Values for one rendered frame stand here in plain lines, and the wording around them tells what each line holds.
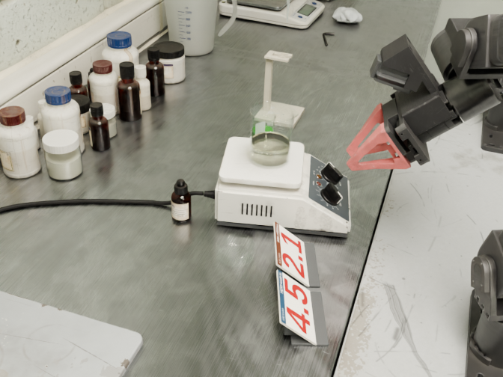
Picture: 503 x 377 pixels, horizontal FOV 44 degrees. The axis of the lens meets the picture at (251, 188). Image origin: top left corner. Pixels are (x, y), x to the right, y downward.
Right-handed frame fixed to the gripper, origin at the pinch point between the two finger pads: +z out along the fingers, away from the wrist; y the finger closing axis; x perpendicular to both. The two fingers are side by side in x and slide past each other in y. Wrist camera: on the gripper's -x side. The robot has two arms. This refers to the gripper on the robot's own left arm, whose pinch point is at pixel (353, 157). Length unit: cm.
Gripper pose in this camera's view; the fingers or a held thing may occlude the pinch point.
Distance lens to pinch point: 85.5
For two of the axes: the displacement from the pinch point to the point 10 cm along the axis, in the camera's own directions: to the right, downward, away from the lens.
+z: -7.8, 4.5, 4.3
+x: 6.1, 6.9, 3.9
